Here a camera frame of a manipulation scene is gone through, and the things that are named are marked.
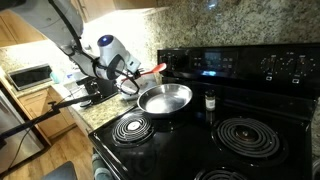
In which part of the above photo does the stainless steel pan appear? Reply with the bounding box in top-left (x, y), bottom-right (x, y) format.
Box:
top-left (137, 83), bottom-right (193, 115)

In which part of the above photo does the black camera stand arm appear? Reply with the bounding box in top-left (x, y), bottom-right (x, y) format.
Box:
top-left (0, 94), bottom-right (98, 150)

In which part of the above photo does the red silicone spatula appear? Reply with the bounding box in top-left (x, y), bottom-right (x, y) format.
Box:
top-left (119, 63), bottom-right (167, 83)

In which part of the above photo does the dark chair seat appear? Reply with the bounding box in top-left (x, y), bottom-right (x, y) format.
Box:
top-left (41, 161), bottom-right (78, 180)

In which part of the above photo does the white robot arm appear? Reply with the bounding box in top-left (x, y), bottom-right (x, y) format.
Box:
top-left (0, 0), bottom-right (141, 80)

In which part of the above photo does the black electric stove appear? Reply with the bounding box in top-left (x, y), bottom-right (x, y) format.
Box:
top-left (89, 43), bottom-right (320, 180)

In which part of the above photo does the black coffee maker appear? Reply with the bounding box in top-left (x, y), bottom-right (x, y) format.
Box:
top-left (76, 77), bottom-right (118, 105)

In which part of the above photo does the wooden base cabinet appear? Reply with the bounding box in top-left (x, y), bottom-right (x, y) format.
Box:
top-left (18, 87), bottom-right (75, 140)

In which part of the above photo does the hanging kitchen towel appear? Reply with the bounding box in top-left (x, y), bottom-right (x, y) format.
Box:
top-left (92, 153), bottom-right (114, 180)

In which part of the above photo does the small spice jar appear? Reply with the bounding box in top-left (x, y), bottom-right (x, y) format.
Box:
top-left (205, 90), bottom-right (216, 111)

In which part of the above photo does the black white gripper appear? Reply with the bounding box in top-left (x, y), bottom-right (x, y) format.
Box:
top-left (120, 56), bottom-right (141, 77)

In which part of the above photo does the silver toaster oven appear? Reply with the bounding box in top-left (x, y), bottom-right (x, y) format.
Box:
top-left (8, 64), bottom-right (52, 91)

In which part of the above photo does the wooden upper cabinet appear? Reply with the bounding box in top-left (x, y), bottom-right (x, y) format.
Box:
top-left (0, 10), bottom-right (45, 47)

